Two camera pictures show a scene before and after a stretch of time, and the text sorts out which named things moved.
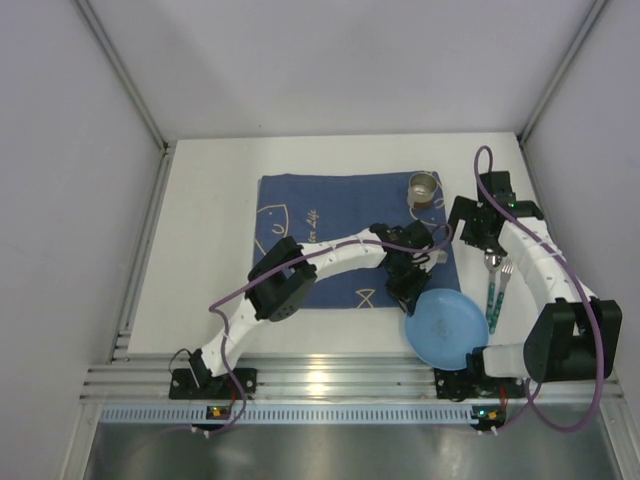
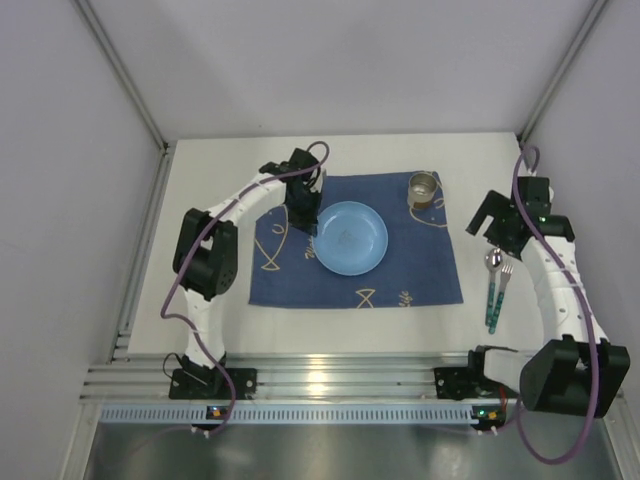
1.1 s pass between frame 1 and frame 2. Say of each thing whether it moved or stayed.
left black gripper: moved
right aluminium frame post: stayed
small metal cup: stayed
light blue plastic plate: moved
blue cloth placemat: stayed
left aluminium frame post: stayed
